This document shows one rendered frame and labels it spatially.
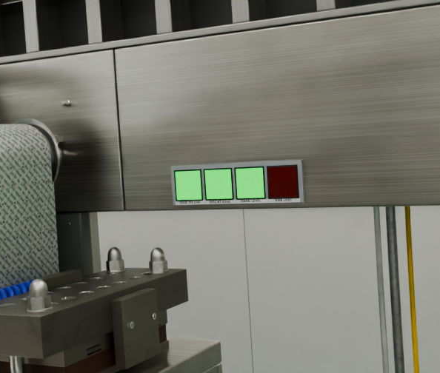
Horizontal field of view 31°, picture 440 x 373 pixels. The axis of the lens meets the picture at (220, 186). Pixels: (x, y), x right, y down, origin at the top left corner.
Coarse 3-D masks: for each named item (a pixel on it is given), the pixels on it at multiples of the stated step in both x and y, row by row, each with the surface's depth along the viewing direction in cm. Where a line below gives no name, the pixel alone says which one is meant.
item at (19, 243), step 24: (0, 192) 132; (24, 192) 137; (48, 192) 143; (0, 216) 132; (24, 216) 137; (48, 216) 142; (0, 240) 132; (24, 240) 137; (48, 240) 142; (0, 264) 132; (24, 264) 137; (48, 264) 142; (0, 288) 132
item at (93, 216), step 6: (90, 216) 175; (96, 216) 177; (90, 222) 175; (96, 222) 177; (90, 228) 175; (96, 228) 177; (90, 234) 175; (96, 234) 177; (96, 240) 177; (96, 246) 177; (96, 252) 176; (96, 258) 176; (96, 264) 176; (96, 270) 176
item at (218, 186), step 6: (210, 174) 137; (216, 174) 137; (222, 174) 136; (228, 174) 136; (210, 180) 138; (216, 180) 137; (222, 180) 136; (228, 180) 136; (210, 186) 138; (216, 186) 137; (222, 186) 136; (228, 186) 136; (210, 192) 138; (216, 192) 137; (222, 192) 137; (228, 192) 136; (210, 198) 138; (216, 198) 137; (222, 198) 137
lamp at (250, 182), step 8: (248, 168) 134; (256, 168) 133; (240, 176) 135; (248, 176) 134; (256, 176) 133; (240, 184) 135; (248, 184) 134; (256, 184) 133; (240, 192) 135; (248, 192) 134; (256, 192) 134
